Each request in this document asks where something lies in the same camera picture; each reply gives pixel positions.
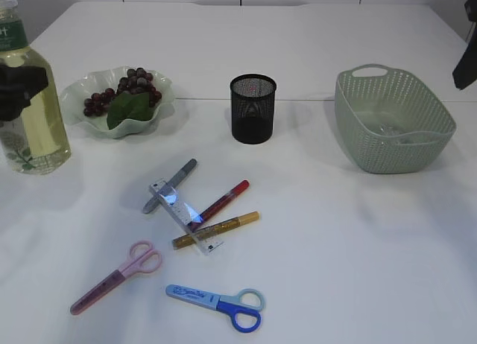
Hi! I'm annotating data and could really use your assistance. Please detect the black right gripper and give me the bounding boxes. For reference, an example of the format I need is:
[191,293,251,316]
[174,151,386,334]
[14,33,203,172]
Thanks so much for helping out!
[452,0,477,90]

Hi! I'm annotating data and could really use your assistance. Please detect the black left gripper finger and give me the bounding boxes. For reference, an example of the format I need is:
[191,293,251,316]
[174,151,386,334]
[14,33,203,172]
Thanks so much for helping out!
[1,65,48,121]

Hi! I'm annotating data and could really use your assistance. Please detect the yellow tea bottle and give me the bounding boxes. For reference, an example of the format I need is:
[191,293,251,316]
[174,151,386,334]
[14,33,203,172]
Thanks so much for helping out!
[1,0,71,175]

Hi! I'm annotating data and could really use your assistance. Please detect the clear plastic sheet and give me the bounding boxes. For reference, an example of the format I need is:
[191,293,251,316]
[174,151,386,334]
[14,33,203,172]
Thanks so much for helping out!
[368,122,407,137]

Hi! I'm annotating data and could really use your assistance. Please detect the purple grape bunch with leaves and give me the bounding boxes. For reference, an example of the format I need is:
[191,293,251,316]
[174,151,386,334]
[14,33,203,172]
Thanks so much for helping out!
[83,67,162,130]

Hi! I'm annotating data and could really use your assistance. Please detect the green plastic woven basket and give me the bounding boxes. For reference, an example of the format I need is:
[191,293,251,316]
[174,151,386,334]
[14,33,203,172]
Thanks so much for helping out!
[335,64,457,174]

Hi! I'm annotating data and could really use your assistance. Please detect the silver glitter pen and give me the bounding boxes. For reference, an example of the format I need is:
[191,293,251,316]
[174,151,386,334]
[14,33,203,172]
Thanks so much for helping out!
[142,158,198,214]

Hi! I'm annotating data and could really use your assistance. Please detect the black mesh pen holder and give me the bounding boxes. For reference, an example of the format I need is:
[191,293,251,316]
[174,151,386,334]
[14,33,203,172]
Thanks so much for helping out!
[230,74,277,144]

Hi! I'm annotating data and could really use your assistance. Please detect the gold glitter pen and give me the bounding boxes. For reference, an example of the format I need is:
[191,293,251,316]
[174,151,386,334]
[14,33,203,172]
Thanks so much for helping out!
[172,211,260,250]

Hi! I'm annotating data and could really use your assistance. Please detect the red glitter pen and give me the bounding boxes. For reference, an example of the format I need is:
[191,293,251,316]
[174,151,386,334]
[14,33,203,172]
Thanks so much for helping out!
[188,179,250,232]

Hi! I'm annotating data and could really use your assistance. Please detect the clear plastic ruler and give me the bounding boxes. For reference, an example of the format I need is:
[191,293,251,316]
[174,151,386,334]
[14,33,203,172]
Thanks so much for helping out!
[149,178,224,255]

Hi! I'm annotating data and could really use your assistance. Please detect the pink scissors with sheath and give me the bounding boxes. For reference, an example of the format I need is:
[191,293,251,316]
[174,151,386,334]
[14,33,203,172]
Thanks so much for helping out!
[69,241,162,316]

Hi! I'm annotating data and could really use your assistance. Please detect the blue scissors with sheath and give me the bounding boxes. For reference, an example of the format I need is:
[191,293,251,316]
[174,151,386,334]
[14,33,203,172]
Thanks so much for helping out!
[165,284,265,334]

